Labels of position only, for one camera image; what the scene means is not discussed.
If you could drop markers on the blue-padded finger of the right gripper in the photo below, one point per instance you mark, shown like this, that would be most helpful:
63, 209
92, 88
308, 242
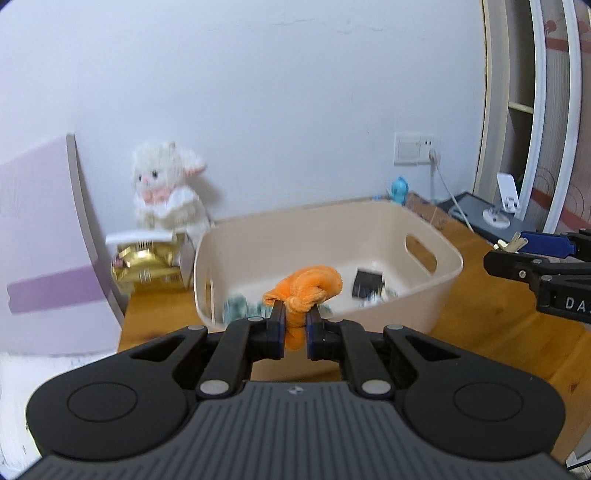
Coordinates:
568, 244

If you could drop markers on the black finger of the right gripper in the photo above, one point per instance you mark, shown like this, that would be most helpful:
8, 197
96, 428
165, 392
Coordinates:
535, 271

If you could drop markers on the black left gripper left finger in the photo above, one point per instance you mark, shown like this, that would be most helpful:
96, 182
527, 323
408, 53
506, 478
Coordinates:
133, 401

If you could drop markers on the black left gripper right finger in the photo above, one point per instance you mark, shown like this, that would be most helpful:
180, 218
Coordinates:
457, 401

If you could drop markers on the green fabric scrunchie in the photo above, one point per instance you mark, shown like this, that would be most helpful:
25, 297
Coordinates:
237, 307

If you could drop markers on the black square box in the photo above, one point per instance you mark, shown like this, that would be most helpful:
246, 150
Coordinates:
367, 283

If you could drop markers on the orange fabric scrunchie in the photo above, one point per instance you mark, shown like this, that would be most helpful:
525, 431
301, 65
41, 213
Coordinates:
300, 292

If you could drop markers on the white phone stand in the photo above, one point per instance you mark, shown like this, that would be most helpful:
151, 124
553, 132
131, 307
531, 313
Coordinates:
504, 203

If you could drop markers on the grey laptop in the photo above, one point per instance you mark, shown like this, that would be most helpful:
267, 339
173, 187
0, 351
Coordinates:
475, 209

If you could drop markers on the white wooden shelf unit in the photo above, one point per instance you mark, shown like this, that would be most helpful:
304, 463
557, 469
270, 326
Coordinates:
537, 110

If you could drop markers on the pink purple headboard panel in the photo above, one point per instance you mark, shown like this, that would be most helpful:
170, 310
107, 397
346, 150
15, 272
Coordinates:
55, 297

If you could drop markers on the beige plastic storage basket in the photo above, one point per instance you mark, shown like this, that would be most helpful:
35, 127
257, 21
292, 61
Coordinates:
249, 255

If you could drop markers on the gold foil snack bag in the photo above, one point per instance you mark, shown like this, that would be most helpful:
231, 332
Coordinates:
150, 260

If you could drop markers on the blue bird figurine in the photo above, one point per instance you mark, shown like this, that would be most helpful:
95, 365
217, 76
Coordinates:
399, 191

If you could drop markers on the white plush bunny toy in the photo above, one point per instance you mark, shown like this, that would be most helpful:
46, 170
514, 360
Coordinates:
163, 197

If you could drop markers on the white wall switch socket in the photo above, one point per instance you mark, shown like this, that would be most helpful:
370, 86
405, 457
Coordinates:
413, 149

